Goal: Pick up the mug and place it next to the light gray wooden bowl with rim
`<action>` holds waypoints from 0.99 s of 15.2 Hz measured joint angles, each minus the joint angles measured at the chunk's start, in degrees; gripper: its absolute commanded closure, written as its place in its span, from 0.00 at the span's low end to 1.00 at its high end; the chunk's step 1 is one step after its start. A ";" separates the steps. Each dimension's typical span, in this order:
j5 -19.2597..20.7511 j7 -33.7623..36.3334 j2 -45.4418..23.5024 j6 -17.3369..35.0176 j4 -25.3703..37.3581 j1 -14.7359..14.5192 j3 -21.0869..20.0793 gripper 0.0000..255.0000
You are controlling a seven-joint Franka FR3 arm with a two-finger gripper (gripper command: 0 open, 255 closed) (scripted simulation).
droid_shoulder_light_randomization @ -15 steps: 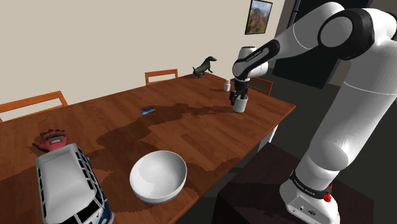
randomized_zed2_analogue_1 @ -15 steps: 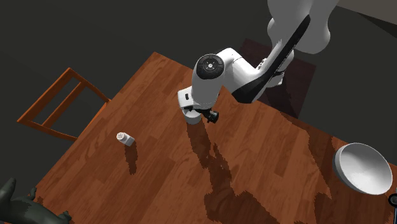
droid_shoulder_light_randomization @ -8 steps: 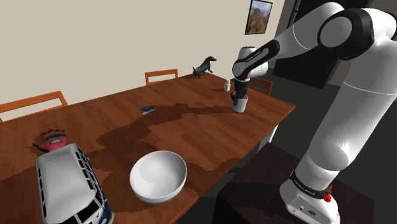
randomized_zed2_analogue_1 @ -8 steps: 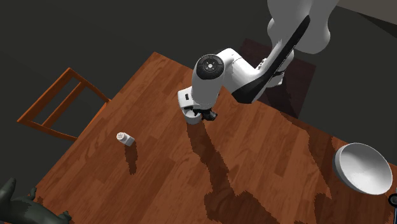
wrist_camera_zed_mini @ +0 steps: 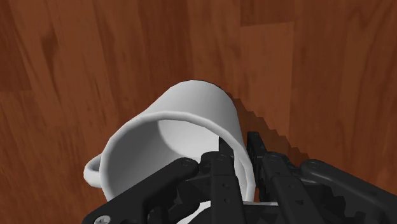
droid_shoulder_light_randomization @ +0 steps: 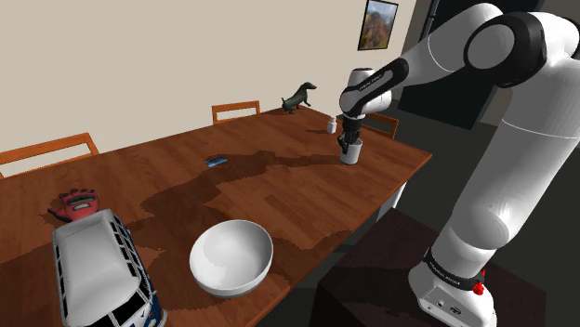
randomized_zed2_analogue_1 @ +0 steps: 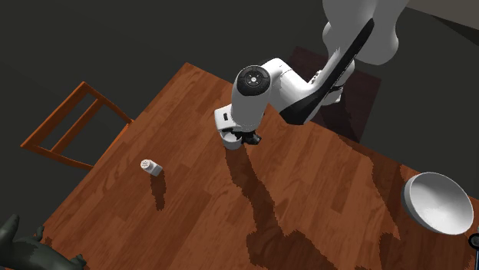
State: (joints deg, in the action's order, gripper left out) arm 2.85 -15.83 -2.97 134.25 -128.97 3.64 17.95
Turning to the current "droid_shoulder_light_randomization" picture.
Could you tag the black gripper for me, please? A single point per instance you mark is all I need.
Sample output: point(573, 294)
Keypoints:
point(351, 125)

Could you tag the white cup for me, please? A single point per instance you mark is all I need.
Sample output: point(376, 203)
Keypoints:
point(351, 155)

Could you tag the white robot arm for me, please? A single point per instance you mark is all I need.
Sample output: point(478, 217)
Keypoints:
point(521, 149)

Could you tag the small white bottle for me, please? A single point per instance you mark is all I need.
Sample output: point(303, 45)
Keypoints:
point(331, 126)

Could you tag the wooden chair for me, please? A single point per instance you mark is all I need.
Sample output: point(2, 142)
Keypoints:
point(45, 149)
point(235, 110)
point(383, 124)

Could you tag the black dog figure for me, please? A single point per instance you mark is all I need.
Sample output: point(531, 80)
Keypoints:
point(297, 98)

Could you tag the wooden table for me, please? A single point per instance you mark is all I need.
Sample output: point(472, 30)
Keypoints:
point(281, 199)

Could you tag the small blue card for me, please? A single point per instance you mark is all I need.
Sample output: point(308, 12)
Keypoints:
point(216, 161)

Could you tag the dark robot stand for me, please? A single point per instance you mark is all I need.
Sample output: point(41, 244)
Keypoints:
point(376, 281)

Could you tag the white bowl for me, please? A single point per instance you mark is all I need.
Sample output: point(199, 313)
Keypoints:
point(231, 258)

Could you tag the red glove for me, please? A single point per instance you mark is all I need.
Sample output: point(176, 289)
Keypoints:
point(77, 204)

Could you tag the white and blue toy van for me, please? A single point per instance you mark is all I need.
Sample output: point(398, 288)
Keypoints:
point(97, 271)

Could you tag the framed wall picture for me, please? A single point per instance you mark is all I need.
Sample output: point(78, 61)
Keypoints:
point(377, 25)

